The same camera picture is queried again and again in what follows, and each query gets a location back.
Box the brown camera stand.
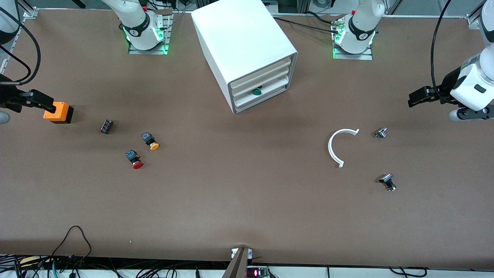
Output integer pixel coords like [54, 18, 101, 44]
[222, 247, 253, 278]

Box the small red display device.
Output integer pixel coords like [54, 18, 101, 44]
[246, 266, 269, 278]

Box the orange black button enclosure box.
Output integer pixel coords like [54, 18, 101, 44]
[43, 102, 74, 124]

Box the black cable bundle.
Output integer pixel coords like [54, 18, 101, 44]
[0, 254, 232, 278]

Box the black table cable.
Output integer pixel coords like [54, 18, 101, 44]
[307, 11, 340, 24]
[273, 17, 340, 34]

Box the white drawer cabinet shell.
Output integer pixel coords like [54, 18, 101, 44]
[191, 0, 298, 115]

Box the aluminium frame profile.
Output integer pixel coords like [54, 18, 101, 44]
[466, 0, 494, 30]
[23, 0, 39, 19]

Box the red mushroom push button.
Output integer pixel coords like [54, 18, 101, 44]
[125, 150, 144, 170]

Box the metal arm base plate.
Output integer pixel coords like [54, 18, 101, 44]
[127, 10, 173, 55]
[332, 19, 374, 61]

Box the thin black looped cable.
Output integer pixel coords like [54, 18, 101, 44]
[51, 225, 92, 260]

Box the yellow mushroom push button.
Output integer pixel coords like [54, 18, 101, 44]
[141, 132, 160, 151]

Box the white curved plastic arc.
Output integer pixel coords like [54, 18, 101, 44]
[328, 128, 360, 168]

